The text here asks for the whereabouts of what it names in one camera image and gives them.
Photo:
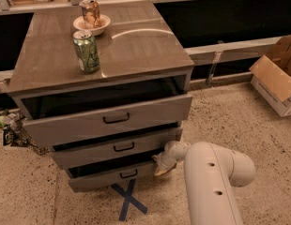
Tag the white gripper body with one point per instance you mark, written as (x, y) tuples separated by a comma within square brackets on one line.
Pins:
[(164, 162)]

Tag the grey bottom drawer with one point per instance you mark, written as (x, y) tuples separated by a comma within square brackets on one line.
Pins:
[(105, 173)]

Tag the grey drawer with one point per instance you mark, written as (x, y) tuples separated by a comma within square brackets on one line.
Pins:
[(117, 148), (81, 126), (105, 173)]

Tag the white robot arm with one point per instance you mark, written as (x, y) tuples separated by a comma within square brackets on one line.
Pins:
[(211, 173)]

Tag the grey middle drawer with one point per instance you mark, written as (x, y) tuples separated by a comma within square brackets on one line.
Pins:
[(117, 148)]

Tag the grey drawer cabinet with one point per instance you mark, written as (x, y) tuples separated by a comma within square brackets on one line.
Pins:
[(140, 59)]

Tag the grey top drawer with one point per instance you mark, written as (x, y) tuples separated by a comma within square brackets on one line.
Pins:
[(81, 126)]

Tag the blue tape cross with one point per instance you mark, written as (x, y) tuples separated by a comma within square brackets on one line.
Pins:
[(127, 194)]

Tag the green soda can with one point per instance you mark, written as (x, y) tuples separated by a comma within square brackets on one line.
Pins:
[(86, 50)]

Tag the cardboard box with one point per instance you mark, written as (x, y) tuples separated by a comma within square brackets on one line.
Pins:
[(272, 76)]

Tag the white bowl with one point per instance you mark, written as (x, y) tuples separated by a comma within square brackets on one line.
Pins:
[(80, 24)]

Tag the orange crushed can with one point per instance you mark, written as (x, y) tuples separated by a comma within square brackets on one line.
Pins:
[(91, 13)]

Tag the metal window rail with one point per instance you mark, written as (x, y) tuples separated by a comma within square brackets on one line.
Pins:
[(212, 62)]

